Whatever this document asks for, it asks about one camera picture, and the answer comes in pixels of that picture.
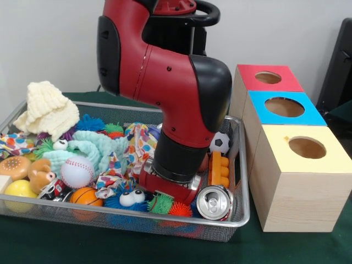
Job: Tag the dented printed drink can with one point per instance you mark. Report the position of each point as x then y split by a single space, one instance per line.
214 203

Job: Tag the dark green table cloth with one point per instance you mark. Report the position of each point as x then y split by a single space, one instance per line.
341 118
137 247

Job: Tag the silver mesh bin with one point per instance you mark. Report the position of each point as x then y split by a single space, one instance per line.
236 220

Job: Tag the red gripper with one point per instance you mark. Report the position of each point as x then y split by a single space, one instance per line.
167 188

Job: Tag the small soccer ball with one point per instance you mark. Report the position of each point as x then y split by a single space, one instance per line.
221 143

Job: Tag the polka dot paper napkin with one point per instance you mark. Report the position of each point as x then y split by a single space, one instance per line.
134 148

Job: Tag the orange plastic toy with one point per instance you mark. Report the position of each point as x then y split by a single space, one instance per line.
218 167

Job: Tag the black panel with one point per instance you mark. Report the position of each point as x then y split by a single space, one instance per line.
338 68

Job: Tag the yellow ball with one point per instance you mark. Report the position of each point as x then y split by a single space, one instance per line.
20 188

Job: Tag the cream muslin cloth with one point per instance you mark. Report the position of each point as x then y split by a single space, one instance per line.
46 110

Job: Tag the small white baseball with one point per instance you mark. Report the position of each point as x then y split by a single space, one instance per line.
77 171

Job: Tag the small orange basketball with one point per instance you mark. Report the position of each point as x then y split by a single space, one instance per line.
86 195

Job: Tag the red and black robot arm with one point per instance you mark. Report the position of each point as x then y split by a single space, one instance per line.
165 77

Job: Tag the wooden box with three holes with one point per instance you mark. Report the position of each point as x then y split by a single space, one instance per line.
297 200

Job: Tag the brown monkey plush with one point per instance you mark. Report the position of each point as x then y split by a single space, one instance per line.
41 176

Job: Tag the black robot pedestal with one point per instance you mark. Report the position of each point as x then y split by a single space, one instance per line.
187 27

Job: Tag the light blue muslin cloth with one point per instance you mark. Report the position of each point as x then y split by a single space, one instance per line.
88 143

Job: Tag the blue spiky ball with eyes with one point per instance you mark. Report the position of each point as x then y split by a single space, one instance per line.
129 199

